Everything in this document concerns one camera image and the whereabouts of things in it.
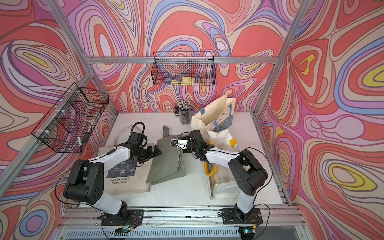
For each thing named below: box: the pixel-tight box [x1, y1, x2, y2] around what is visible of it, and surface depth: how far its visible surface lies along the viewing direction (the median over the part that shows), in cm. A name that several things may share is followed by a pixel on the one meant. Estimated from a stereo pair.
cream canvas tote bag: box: [97, 145, 153, 196], surface depth 86 cm
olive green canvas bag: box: [145, 125, 187, 186], surface depth 84 cm
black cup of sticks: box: [178, 100, 192, 126], surface depth 107 cm
